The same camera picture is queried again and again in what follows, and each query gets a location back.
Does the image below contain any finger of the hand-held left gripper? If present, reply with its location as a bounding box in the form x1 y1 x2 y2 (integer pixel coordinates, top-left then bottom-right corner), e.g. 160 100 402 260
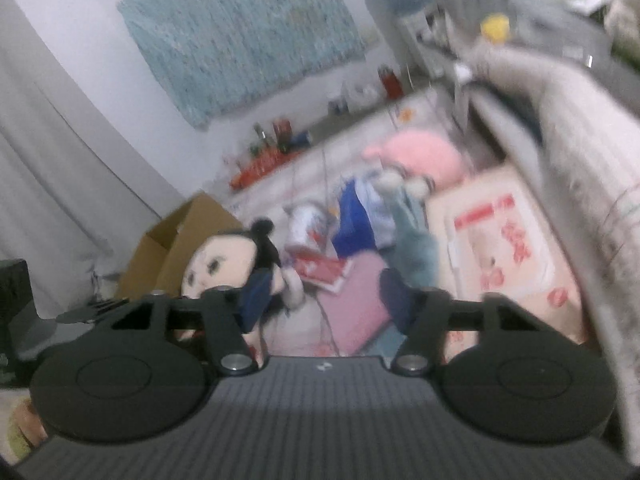
55 299 133 325

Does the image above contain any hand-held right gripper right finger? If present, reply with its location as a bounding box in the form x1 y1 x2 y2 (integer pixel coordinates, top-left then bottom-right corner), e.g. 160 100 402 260
379 269 551 376

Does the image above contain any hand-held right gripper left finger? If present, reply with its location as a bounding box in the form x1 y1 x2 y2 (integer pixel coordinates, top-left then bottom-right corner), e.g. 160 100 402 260
95 269 278 376

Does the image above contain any pink soft pack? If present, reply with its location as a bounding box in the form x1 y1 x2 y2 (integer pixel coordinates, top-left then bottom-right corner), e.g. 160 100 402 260
315 252 397 357

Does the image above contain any plush doll with red skirt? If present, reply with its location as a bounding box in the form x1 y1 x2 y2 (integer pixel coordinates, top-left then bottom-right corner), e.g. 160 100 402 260
180 217 307 357

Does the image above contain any red white box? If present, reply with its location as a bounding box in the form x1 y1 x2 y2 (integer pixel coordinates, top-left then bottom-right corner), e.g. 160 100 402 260
292 252 354 294

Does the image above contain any brown cardboard box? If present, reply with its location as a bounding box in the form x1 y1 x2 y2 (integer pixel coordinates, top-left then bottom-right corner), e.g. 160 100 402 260
117 192 242 302

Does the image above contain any teal plush toy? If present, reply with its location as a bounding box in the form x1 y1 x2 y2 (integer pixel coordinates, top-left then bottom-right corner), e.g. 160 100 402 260
385 180 442 292

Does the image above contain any green white fluffy ball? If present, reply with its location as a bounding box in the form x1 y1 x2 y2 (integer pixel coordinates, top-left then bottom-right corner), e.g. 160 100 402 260
376 167 432 199

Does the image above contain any large pink white package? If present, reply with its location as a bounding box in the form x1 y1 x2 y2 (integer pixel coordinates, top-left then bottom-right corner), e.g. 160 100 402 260
427 167 588 348

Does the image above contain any white curtain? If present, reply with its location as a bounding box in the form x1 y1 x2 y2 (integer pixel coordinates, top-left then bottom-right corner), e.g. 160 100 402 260
0 0 187 321

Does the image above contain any red plastic tray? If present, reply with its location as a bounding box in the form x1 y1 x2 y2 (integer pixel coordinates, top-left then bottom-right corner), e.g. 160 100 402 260
229 152 304 191

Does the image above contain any pink plush toy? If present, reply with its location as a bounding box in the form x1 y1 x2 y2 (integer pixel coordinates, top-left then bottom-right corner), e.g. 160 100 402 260
362 130 465 182

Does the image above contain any green glass bottle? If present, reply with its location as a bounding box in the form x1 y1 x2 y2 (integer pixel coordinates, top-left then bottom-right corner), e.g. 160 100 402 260
251 122 269 157

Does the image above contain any red drink can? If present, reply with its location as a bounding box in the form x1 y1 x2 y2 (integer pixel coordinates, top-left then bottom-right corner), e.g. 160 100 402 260
272 119 294 154

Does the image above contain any red flask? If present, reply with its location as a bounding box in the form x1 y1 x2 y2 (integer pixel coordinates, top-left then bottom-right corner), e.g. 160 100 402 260
382 65 405 101

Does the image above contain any patterned quilt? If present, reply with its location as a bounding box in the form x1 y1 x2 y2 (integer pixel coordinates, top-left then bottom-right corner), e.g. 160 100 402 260
470 45 640 411

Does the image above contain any white water dispenser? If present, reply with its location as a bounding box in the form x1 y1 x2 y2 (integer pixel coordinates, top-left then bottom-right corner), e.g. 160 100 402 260
395 10 452 81

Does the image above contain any grey storage bag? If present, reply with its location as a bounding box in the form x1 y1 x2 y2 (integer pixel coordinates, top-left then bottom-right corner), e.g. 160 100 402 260
440 0 640 91

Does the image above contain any floral blue wall cloth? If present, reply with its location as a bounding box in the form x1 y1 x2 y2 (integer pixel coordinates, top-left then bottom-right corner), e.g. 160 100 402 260
117 0 369 131

